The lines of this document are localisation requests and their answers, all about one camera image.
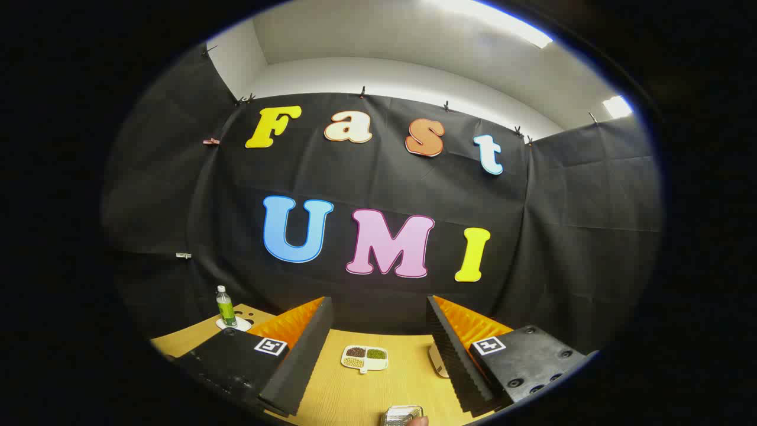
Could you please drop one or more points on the green label plastic bottle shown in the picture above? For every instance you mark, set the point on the green label plastic bottle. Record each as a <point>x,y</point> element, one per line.
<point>226,307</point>

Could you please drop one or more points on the small ceiling light panel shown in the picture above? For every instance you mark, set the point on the small ceiling light panel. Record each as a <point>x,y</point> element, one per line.
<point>617,107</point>

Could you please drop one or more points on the white divided bean tray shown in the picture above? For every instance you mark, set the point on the white divided bean tray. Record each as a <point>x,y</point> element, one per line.
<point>365,358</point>

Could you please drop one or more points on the long ceiling light panel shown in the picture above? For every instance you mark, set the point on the long ceiling light panel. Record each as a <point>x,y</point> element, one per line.
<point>502,25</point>

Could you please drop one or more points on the white toaster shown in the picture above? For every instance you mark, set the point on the white toaster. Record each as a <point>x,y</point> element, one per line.
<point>437,362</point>

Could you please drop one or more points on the white square coaster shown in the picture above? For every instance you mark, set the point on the white square coaster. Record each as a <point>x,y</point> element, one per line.
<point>242,324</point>

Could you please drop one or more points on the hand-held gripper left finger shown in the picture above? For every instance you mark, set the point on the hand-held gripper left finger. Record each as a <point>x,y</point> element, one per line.
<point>298,367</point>

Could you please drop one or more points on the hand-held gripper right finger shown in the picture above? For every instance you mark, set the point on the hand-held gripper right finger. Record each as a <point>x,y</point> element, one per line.
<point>458,367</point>

